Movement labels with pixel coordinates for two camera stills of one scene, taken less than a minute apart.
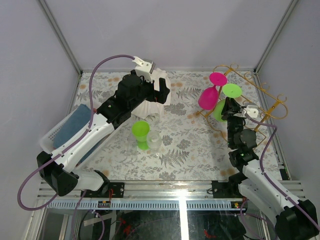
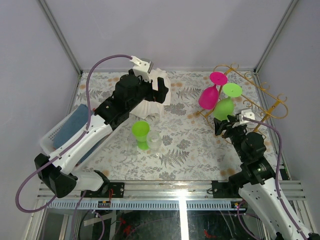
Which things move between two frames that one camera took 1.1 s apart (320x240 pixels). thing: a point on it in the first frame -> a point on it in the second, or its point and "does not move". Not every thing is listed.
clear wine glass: x=154 y=141 does not move
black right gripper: x=230 y=108 -> x=219 y=125
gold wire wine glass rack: x=243 y=102 does not move
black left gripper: x=159 y=96 does not move
